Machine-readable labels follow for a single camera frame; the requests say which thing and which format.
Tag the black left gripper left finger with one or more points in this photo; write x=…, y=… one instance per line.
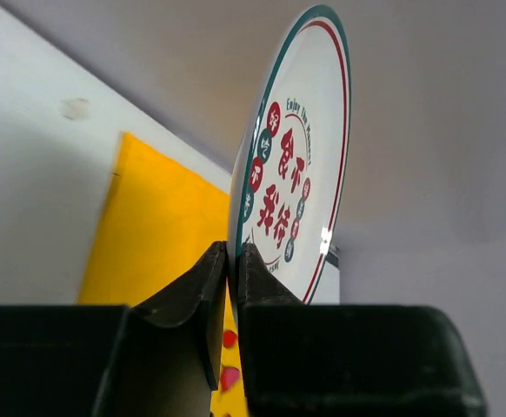
x=105, y=356

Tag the white printed dinner plate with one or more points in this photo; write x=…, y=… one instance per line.
x=287, y=180

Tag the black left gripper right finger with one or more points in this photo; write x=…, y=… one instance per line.
x=347, y=360

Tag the yellow pikachu cloth mat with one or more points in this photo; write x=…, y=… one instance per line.
x=158, y=253

